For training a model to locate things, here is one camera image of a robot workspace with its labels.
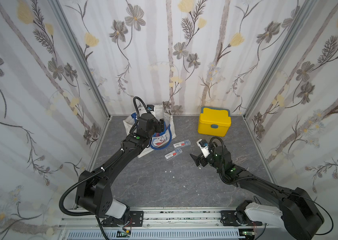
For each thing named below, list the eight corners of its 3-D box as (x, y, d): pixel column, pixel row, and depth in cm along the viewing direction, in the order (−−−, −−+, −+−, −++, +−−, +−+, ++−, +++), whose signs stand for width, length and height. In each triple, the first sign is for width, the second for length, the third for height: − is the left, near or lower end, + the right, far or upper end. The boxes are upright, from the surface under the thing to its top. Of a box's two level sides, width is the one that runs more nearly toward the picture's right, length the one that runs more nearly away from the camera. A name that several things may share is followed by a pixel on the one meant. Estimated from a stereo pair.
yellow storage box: (197, 135, 111) (200, 121, 99) (198, 120, 121) (201, 106, 109) (225, 138, 109) (231, 125, 97) (223, 123, 119) (229, 109, 107)
